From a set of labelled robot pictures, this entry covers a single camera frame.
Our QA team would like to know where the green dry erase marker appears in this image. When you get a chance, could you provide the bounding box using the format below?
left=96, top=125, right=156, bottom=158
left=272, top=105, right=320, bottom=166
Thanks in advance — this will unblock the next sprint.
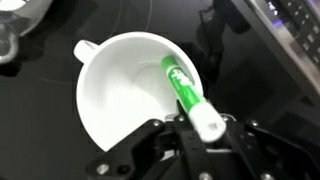
left=160, top=55, right=227, bottom=144

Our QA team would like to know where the clear glass object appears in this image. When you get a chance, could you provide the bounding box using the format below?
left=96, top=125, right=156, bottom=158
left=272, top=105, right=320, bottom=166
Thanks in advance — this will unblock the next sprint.
left=0, top=0, right=54, bottom=65

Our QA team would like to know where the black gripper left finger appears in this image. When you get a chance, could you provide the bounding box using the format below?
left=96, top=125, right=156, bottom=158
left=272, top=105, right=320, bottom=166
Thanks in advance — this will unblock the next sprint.
left=85, top=114, right=214, bottom=180

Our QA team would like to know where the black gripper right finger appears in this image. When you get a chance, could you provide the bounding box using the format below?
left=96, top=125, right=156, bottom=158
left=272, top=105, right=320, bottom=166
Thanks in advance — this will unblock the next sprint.
left=213, top=113, right=320, bottom=180

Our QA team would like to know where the white cup with green band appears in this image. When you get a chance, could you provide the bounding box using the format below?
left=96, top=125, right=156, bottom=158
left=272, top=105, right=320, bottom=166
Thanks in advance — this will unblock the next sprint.
left=73, top=31, right=204, bottom=153

